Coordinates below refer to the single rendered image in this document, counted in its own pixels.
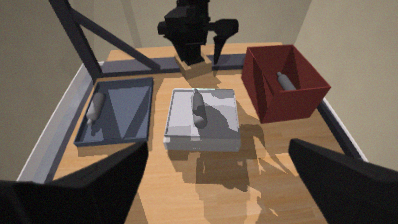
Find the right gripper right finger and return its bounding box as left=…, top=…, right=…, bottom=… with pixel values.
left=288, top=139, right=398, bottom=224

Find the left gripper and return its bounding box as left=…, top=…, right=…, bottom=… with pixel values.
left=157, top=0, right=239, bottom=65

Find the grey gas cylinder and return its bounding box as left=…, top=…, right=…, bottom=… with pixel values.
left=277, top=72, right=297, bottom=91
left=86, top=92, right=104, bottom=126
left=191, top=88, right=207, bottom=129

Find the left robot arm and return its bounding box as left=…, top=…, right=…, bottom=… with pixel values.
left=164, top=0, right=208, bottom=66

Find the dark red open bin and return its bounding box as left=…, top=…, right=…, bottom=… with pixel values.
left=241, top=44, right=331, bottom=124

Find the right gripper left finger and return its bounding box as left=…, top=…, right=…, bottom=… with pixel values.
left=0, top=141, right=149, bottom=224

